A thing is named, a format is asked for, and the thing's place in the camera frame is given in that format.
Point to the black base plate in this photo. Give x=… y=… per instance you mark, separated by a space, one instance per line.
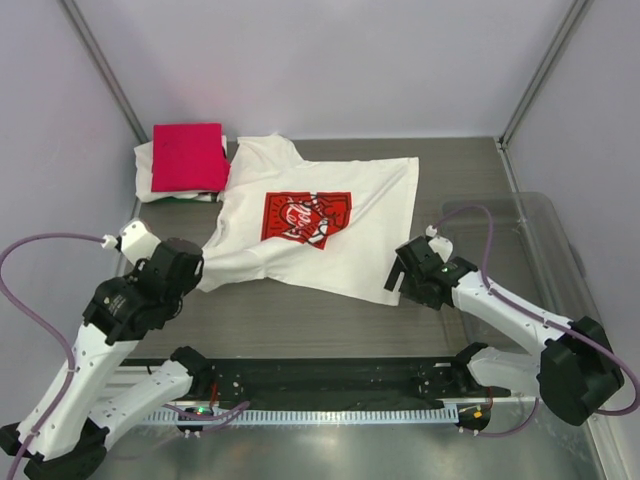
x=432 y=377

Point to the right aluminium frame post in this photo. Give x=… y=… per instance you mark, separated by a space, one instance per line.
x=560 y=40

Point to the folded white t-shirt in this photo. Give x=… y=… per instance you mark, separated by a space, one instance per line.
x=143 y=162

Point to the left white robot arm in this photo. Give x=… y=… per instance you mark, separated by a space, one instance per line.
x=70 y=432

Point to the aluminium frame post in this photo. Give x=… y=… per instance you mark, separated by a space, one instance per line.
x=82 y=30
x=560 y=40

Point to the white slotted cable duct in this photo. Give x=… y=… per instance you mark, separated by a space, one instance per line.
x=446 y=415

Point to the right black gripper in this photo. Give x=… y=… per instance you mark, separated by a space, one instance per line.
x=407 y=289

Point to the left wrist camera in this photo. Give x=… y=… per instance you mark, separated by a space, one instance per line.
x=135 y=241

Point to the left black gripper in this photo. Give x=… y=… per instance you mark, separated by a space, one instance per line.
x=138 y=269

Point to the folded pink t-shirt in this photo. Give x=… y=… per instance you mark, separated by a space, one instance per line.
x=188 y=158

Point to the white Coca-Cola t-shirt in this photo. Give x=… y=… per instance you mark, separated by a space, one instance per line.
x=326 y=225

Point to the left aluminium frame post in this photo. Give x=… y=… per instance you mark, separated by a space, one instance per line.
x=82 y=30

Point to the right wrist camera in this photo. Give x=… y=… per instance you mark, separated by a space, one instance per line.
x=440 y=245

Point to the folded green t-shirt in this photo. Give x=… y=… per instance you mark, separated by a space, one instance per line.
x=209 y=197

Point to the clear plastic bin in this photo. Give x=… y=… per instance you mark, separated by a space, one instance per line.
x=530 y=253

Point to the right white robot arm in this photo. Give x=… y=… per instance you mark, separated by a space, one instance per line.
x=567 y=364

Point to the aluminium front rail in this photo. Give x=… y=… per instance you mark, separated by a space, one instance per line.
x=552 y=385

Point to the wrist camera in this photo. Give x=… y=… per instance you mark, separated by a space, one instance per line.
x=135 y=241
x=440 y=245

